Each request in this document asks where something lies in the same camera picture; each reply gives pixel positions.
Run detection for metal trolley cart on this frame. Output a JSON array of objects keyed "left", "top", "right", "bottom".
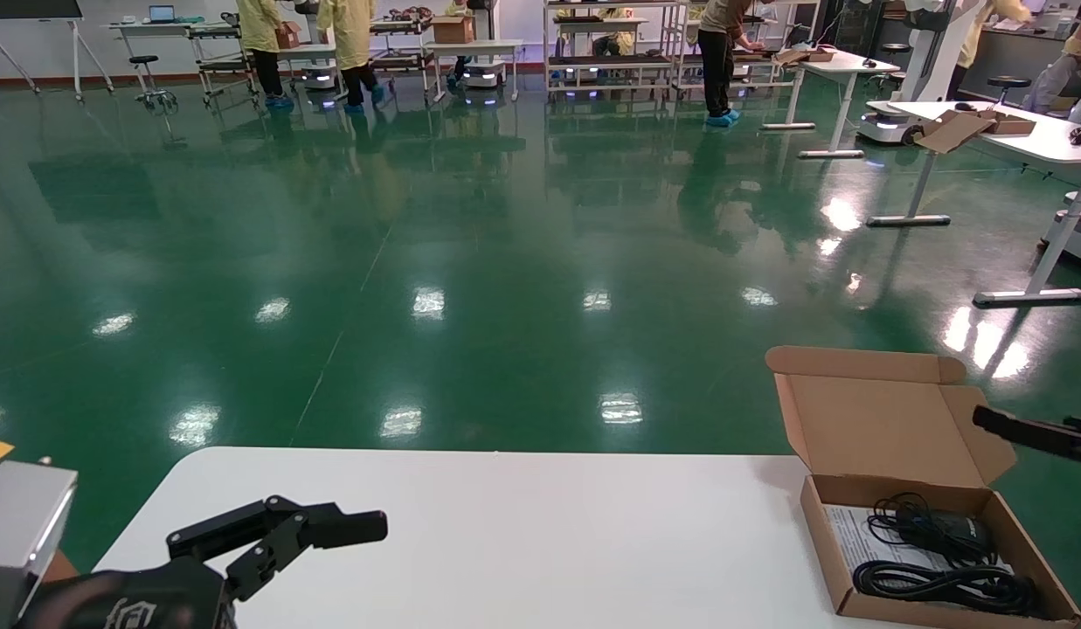
[{"left": 365, "top": 7, "right": 436, "bottom": 99}]

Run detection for black stool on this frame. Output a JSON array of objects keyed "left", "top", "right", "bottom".
[
  {"left": 128, "top": 54, "right": 179, "bottom": 113},
  {"left": 879, "top": 42, "right": 913, "bottom": 90},
  {"left": 989, "top": 74, "right": 1031, "bottom": 107}
]

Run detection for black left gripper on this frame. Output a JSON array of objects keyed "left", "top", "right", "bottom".
[{"left": 16, "top": 495, "right": 389, "bottom": 629}]

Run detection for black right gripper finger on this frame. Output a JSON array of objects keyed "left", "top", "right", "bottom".
[{"left": 972, "top": 404, "right": 1081, "bottom": 467}]

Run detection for white instruction sheet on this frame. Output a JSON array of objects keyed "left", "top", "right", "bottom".
[{"left": 824, "top": 505, "right": 1013, "bottom": 597}]

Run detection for black board on stand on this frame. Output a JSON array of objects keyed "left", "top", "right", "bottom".
[{"left": 0, "top": 0, "right": 117, "bottom": 104}]

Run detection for crouching person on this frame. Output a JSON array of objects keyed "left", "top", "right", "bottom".
[{"left": 592, "top": 9, "right": 639, "bottom": 59}]

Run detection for person yellow coat black trousers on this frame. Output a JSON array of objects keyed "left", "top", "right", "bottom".
[
  {"left": 317, "top": 0, "right": 386, "bottom": 115},
  {"left": 946, "top": 0, "right": 1036, "bottom": 102},
  {"left": 237, "top": 0, "right": 295, "bottom": 112}
]

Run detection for black power adapter with cable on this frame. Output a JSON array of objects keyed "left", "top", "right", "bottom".
[{"left": 853, "top": 559, "right": 1044, "bottom": 618}]

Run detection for open brown cardboard box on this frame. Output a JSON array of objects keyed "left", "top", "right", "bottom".
[
  {"left": 772, "top": 45, "right": 840, "bottom": 65},
  {"left": 920, "top": 108, "right": 1037, "bottom": 156}
]

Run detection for person brown shirt black trousers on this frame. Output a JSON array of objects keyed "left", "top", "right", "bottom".
[{"left": 696, "top": 0, "right": 766, "bottom": 130}]

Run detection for brown cardboard storage box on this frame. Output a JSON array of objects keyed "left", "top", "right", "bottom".
[{"left": 765, "top": 345, "right": 1081, "bottom": 629}]

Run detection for white adjustable table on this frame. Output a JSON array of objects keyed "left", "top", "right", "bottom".
[
  {"left": 426, "top": 39, "right": 525, "bottom": 102},
  {"left": 761, "top": 48, "right": 901, "bottom": 160},
  {"left": 868, "top": 99, "right": 1081, "bottom": 308},
  {"left": 199, "top": 42, "right": 354, "bottom": 104}
]

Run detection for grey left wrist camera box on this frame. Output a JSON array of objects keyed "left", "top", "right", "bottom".
[{"left": 0, "top": 461, "right": 80, "bottom": 629}]

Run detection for white desk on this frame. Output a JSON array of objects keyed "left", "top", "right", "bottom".
[{"left": 107, "top": 17, "right": 235, "bottom": 97}]

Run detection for seated person grey trousers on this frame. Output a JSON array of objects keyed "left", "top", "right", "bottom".
[{"left": 1028, "top": 17, "right": 1081, "bottom": 121}]

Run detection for metal shelf rack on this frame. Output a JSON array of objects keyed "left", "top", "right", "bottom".
[
  {"left": 676, "top": 0, "right": 822, "bottom": 93},
  {"left": 544, "top": 0, "right": 689, "bottom": 102}
]

